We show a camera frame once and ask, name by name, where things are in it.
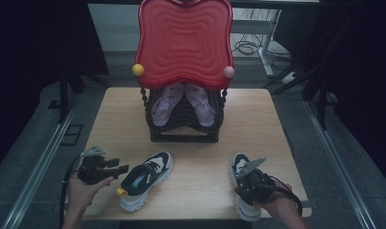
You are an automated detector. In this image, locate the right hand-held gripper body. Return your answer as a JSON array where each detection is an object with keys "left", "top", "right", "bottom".
[{"left": 234, "top": 156, "right": 276, "bottom": 206}]

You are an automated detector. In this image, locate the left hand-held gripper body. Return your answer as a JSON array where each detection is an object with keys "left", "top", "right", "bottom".
[{"left": 77, "top": 145, "right": 112, "bottom": 186}]

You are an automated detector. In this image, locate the blue and white sneaker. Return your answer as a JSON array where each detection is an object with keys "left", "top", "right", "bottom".
[
  {"left": 228, "top": 153, "right": 265, "bottom": 222},
  {"left": 115, "top": 150, "right": 175, "bottom": 213}
]

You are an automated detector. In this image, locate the purple sandal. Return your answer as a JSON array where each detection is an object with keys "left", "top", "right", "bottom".
[
  {"left": 151, "top": 82, "right": 186, "bottom": 128},
  {"left": 183, "top": 82, "right": 216, "bottom": 129}
]

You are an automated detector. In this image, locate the red and black shoe rack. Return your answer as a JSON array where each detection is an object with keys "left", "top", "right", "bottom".
[{"left": 132, "top": 0, "right": 236, "bottom": 144}]

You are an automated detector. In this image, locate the person's left hand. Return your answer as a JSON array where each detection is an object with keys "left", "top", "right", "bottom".
[{"left": 66, "top": 176, "right": 115, "bottom": 218}]

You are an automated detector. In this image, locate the person's right hand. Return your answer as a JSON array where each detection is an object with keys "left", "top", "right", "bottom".
[{"left": 259, "top": 178, "right": 299, "bottom": 219}]

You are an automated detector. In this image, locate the black tripod stand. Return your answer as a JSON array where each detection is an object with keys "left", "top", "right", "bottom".
[
  {"left": 262, "top": 12, "right": 356, "bottom": 131},
  {"left": 48, "top": 47, "right": 112, "bottom": 124}
]

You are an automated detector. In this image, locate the white power strip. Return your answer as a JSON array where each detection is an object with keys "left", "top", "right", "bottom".
[{"left": 280, "top": 71, "right": 300, "bottom": 85}]

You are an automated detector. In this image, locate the dark curtain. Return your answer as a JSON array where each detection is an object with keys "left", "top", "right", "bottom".
[
  {"left": 318, "top": 0, "right": 386, "bottom": 193},
  {"left": 0, "top": 0, "right": 110, "bottom": 177}
]

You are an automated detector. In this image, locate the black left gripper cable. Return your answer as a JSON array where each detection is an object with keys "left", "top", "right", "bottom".
[{"left": 58, "top": 152, "right": 87, "bottom": 229}]

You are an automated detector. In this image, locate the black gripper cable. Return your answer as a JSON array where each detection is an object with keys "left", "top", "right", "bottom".
[
  {"left": 58, "top": 152, "right": 87, "bottom": 229},
  {"left": 266, "top": 183, "right": 304, "bottom": 218}
]

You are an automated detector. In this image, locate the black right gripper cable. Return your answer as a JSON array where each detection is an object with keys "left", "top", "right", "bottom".
[{"left": 266, "top": 183, "right": 304, "bottom": 218}]

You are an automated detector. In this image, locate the aluminium floor rail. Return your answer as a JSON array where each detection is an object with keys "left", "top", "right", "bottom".
[
  {"left": 302, "top": 98, "right": 377, "bottom": 229},
  {"left": 0, "top": 94, "right": 84, "bottom": 229}
]

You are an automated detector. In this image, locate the white desk frame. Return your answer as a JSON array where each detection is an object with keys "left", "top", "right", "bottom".
[{"left": 231, "top": 9, "right": 282, "bottom": 78}]

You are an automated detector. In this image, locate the bundle of floor cables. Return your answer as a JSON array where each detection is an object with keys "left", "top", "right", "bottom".
[{"left": 233, "top": 32, "right": 292, "bottom": 63}]

